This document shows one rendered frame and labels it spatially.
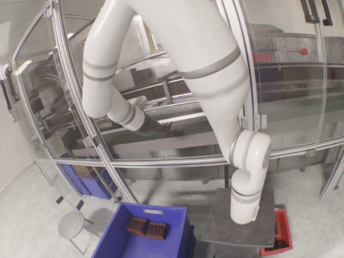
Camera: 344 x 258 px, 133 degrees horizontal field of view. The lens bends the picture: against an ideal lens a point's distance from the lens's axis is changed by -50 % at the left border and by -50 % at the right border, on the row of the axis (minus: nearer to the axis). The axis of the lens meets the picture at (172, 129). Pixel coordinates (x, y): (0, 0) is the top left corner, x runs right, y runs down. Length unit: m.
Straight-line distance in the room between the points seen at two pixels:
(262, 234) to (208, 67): 0.50
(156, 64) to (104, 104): 0.83
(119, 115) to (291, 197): 1.31
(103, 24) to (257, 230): 0.64
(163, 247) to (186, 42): 0.90
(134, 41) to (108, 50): 1.02
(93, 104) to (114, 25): 0.17
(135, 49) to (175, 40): 1.11
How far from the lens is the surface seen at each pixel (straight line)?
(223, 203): 0.60
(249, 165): 0.32
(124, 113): 0.40
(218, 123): 0.24
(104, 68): 0.27
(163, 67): 1.11
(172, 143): 0.78
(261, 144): 0.31
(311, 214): 1.33
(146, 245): 0.95
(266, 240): 0.54
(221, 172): 1.23
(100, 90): 0.31
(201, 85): 0.18
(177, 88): 0.83
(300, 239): 1.21
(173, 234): 0.93
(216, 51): 0.17
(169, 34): 0.17
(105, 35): 0.25
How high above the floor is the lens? 1.05
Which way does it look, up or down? 24 degrees down
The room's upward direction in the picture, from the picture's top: 16 degrees counter-clockwise
